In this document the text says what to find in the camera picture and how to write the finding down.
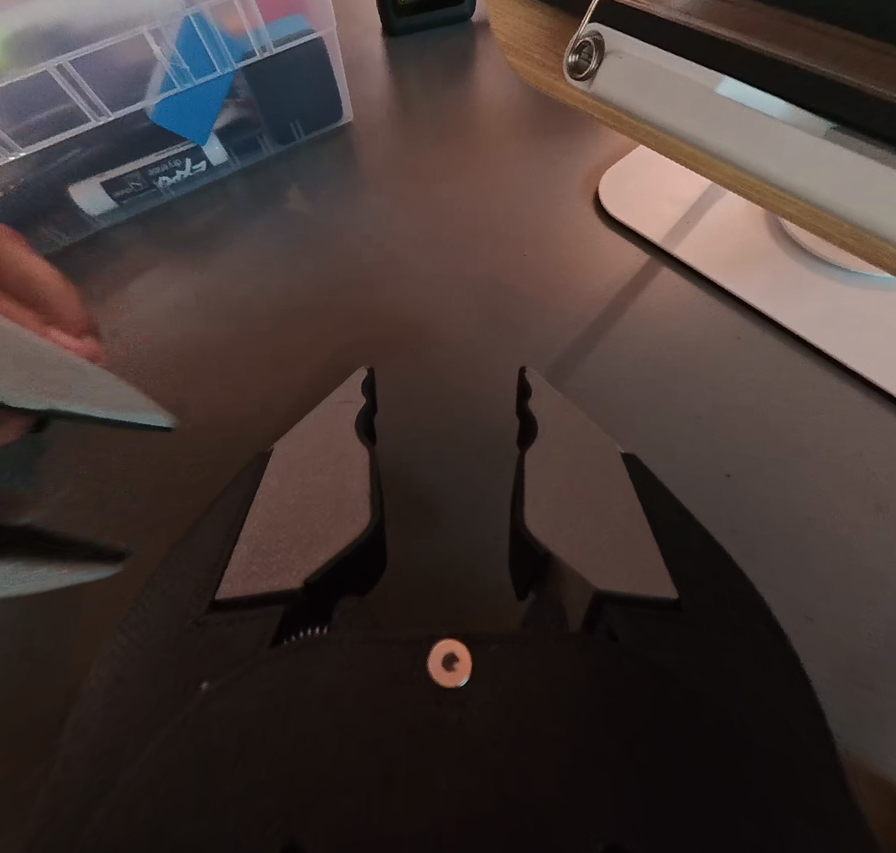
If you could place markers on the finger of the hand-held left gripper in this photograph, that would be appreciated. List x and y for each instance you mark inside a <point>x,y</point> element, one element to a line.
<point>56,377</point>
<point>42,573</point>

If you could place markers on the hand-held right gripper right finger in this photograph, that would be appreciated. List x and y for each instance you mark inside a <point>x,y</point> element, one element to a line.
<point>588,517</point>

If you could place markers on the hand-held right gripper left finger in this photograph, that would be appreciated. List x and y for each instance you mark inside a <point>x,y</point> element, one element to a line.
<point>301,517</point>

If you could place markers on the person's left hand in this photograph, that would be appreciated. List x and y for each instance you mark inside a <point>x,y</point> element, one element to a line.
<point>35,286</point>

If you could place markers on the black white dry-erase marker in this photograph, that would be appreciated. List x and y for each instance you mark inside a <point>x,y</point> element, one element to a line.
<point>140,181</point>

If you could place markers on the blue box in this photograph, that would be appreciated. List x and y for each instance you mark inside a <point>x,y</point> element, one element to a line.
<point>196,96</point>

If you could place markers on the black box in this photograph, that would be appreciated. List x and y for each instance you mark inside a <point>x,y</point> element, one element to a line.
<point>294,89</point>

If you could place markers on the light blue block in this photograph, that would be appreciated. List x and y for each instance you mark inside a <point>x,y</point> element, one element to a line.
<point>290,28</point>

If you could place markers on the black wooden book stand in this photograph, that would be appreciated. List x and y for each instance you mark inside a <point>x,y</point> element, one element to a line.
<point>700,110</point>

